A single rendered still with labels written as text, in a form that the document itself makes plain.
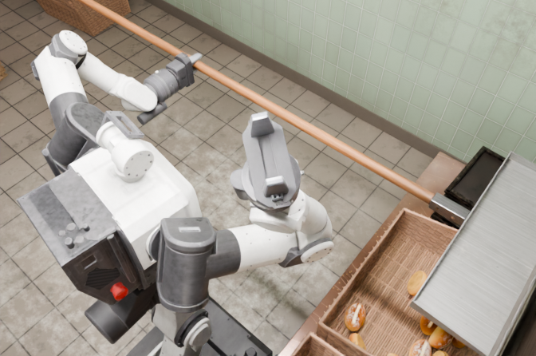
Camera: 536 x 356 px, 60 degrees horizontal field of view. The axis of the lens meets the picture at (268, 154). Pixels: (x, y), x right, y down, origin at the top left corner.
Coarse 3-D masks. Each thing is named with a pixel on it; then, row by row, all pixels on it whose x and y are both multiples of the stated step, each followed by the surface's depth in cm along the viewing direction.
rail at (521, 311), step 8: (528, 296) 77; (528, 304) 76; (520, 312) 76; (528, 312) 76; (520, 320) 75; (528, 320) 75; (512, 328) 74; (520, 328) 74; (504, 336) 74; (512, 336) 73; (520, 336) 73; (504, 344) 72; (512, 344) 72; (496, 352) 73; (504, 352) 72; (512, 352) 72
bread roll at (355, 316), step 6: (354, 306) 157; (360, 306) 157; (348, 312) 157; (354, 312) 155; (360, 312) 155; (348, 318) 155; (354, 318) 154; (360, 318) 154; (348, 324) 155; (354, 324) 154; (360, 324) 154; (354, 330) 155
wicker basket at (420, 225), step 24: (408, 216) 171; (384, 240) 167; (408, 240) 178; (432, 240) 171; (384, 264) 172; (432, 264) 172; (360, 288) 166; (336, 312) 159; (384, 312) 161; (408, 312) 161; (336, 336) 141; (384, 336) 155; (408, 336) 156
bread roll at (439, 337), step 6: (438, 330) 150; (444, 330) 150; (432, 336) 151; (438, 336) 150; (444, 336) 149; (450, 336) 150; (432, 342) 150; (438, 342) 149; (444, 342) 149; (450, 342) 150; (438, 348) 150
